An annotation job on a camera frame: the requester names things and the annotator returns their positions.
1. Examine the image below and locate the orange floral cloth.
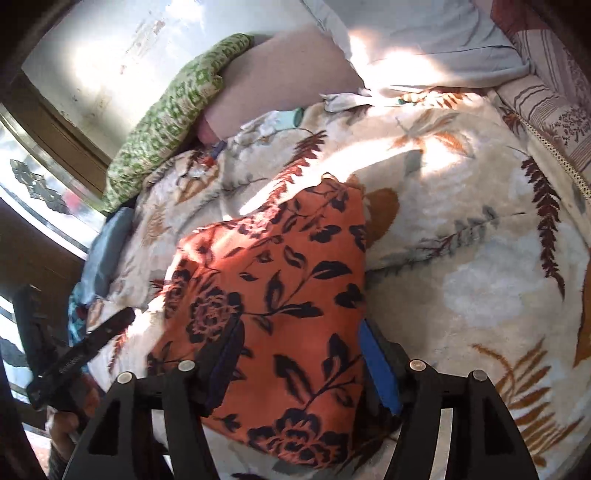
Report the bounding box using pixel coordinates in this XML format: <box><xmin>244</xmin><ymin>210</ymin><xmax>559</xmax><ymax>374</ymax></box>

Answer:
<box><xmin>146</xmin><ymin>177</ymin><xmax>403</xmax><ymax>471</ymax></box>

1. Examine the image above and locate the person's hand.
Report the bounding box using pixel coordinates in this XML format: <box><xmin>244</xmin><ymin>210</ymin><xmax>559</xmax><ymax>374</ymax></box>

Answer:
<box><xmin>45</xmin><ymin>373</ymin><xmax>100</xmax><ymax>459</ymax></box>

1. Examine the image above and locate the blue cloth at bedside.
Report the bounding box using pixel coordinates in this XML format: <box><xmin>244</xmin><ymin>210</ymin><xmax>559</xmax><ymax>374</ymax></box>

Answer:
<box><xmin>67</xmin><ymin>207</ymin><xmax>134</xmax><ymax>346</ymax></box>

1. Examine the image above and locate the cream leaf-print fleece blanket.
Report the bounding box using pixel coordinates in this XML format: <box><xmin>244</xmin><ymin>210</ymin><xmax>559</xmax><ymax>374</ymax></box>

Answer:
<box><xmin>88</xmin><ymin>91</ymin><xmax>590</xmax><ymax>479</ymax></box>

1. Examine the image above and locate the small colourful box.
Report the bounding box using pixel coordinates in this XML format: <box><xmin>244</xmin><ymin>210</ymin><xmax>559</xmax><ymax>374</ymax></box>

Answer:
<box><xmin>188</xmin><ymin>141</ymin><xmax>228</xmax><ymax>178</ymax></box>

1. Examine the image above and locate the green patterned pillow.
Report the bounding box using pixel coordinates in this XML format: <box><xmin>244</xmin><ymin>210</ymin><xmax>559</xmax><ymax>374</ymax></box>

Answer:
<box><xmin>102</xmin><ymin>33</ymin><xmax>254</xmax><ymax>214</ymax></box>

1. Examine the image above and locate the white work glove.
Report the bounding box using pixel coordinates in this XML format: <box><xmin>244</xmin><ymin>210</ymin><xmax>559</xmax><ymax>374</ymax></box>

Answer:
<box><xmin>235</xmin><ymin>108</ymin><xmax>304</xmax><ymax>144</ymax></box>
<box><xmin>321</xmin><ymin>93</ymin><xmax>374</xmax><ymax>113</ymax></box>

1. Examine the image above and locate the striped floral bedsheet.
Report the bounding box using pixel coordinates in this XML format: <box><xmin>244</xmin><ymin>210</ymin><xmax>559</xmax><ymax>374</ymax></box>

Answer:
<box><xmin>473</xmin><ymin>1</ymin><xmax>590</xmax><ymax>199</ymax></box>

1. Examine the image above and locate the grey pillow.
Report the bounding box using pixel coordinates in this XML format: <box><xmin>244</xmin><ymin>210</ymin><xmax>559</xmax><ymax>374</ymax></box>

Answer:
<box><xmin>304</xmin><ymin>0</ymin><xmax>530</xmax><ymax>90</ymax></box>

